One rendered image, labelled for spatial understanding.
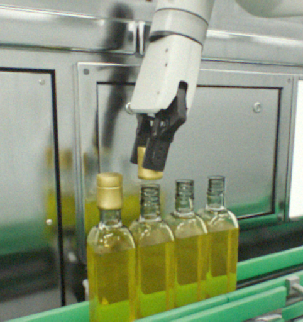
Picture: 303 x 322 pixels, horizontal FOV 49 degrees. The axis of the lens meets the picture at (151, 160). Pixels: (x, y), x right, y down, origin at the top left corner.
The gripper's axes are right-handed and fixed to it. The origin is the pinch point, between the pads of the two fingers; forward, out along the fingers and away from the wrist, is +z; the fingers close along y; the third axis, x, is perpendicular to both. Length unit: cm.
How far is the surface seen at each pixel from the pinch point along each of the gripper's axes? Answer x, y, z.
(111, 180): -5.1, 1.7, 4.3
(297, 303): 33.1, 3.4, 19.8
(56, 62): -12.7, -14.8, -10.3
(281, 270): 36.5, -4.2, 17.2
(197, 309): 11.4, 4.1, 20.4
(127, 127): 0.7, -12.7, -3.1
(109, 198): -4.7, 1.6, 6.7
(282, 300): 26.1, 5.9, 17.9
